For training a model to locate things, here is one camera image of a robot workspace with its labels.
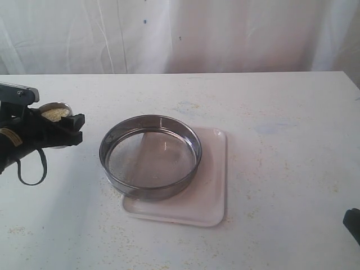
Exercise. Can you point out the white curtain backdrop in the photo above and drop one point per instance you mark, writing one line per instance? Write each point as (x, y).
(133, 37)

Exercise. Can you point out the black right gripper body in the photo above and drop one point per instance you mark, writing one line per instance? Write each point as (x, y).
(351, 221)

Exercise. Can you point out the stainless steel cup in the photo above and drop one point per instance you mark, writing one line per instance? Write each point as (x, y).
(54, 125)

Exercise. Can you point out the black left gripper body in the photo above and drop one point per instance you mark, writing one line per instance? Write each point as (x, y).
(23, 130)

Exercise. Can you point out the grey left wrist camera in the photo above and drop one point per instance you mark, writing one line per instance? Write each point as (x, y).
(15, 94)

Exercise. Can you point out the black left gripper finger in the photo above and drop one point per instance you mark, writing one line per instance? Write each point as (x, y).
(72, 123)
(67, 137)

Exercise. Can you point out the white square plastic tray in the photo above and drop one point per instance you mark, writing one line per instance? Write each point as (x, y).
(203, 202)

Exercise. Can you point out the yellow and white grain mix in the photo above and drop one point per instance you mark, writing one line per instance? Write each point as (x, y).
(55, 115)

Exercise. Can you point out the round steel mesh sieve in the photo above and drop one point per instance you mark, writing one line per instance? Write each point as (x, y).
(150, 157)

